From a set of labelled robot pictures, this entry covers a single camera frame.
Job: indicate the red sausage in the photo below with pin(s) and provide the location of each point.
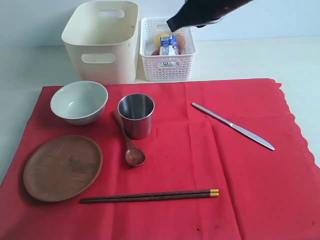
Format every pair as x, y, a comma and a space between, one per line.
156, 52

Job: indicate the round wooden plate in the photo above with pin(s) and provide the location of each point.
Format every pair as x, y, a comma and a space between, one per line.
62, 168

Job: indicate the silver table knife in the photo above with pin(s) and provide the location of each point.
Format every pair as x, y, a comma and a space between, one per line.
238, 128

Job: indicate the brown egg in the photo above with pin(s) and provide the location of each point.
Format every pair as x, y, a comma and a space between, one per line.
181, 41

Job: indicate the blue white milk carton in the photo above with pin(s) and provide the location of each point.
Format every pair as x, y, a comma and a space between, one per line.
169, 46

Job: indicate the stainless steel cup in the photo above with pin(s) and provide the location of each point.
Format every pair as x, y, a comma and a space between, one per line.
136, 111

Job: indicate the large cream plastic bin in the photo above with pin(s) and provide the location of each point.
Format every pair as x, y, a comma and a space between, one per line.
101, 38

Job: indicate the red tablecloth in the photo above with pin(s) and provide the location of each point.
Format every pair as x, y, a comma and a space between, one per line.
263, 194

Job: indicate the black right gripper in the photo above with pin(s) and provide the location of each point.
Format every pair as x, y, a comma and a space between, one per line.
203, 12

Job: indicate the white ceramic bowl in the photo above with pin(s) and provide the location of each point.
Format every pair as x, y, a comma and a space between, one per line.
80, 103

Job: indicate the wooden spoon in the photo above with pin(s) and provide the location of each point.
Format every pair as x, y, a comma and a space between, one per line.
134, 156

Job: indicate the white perforated plastic basket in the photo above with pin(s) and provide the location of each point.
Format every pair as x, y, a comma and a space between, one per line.
165, 68

